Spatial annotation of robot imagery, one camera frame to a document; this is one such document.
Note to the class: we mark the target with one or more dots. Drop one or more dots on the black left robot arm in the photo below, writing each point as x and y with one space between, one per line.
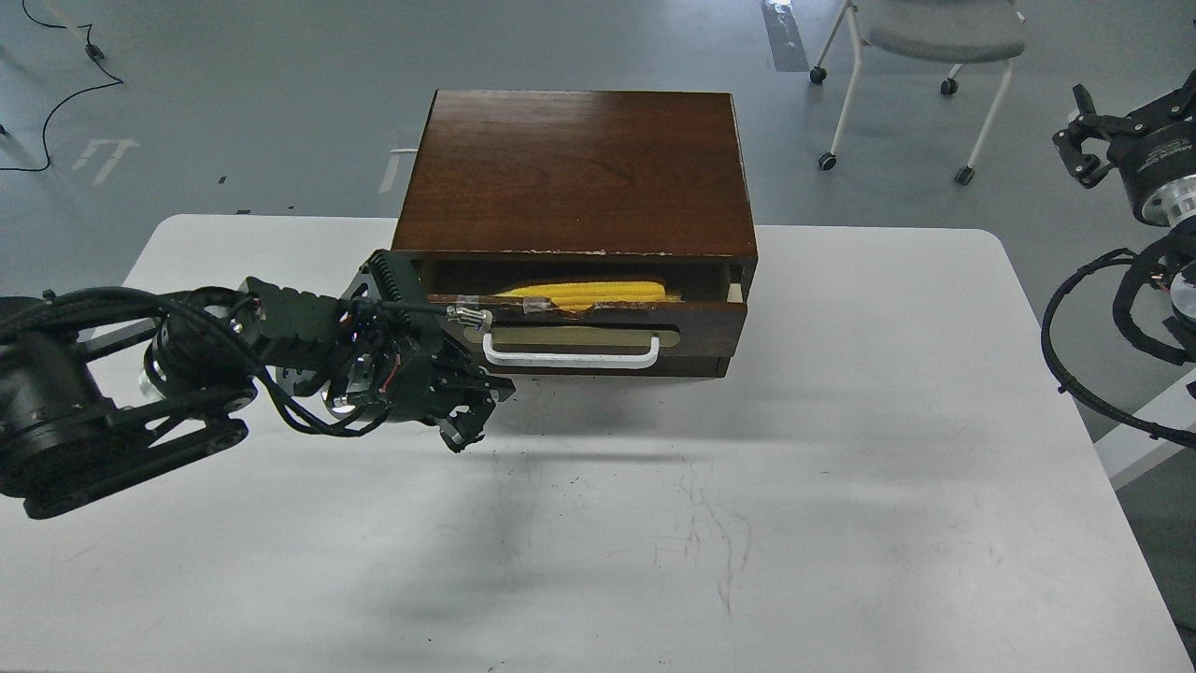
106 388

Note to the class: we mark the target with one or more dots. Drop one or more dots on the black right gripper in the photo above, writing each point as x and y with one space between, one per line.
1161 154

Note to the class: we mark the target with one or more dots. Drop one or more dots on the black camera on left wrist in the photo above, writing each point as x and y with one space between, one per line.
388 285

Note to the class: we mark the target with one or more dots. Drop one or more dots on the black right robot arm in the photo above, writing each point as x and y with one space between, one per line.
1165 265

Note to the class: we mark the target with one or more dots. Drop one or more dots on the wooden drawer with white handle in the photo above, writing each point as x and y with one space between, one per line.
691 330

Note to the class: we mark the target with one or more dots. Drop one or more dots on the grey office chair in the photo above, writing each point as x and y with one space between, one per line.
948 32

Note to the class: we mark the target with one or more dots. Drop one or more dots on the dark wooden drawer cabinet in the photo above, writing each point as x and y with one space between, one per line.
586 173

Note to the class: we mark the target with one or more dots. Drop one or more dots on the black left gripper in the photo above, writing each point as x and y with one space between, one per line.
411 374

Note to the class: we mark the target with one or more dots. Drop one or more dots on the yellow corn cob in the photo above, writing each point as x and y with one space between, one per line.
577 296

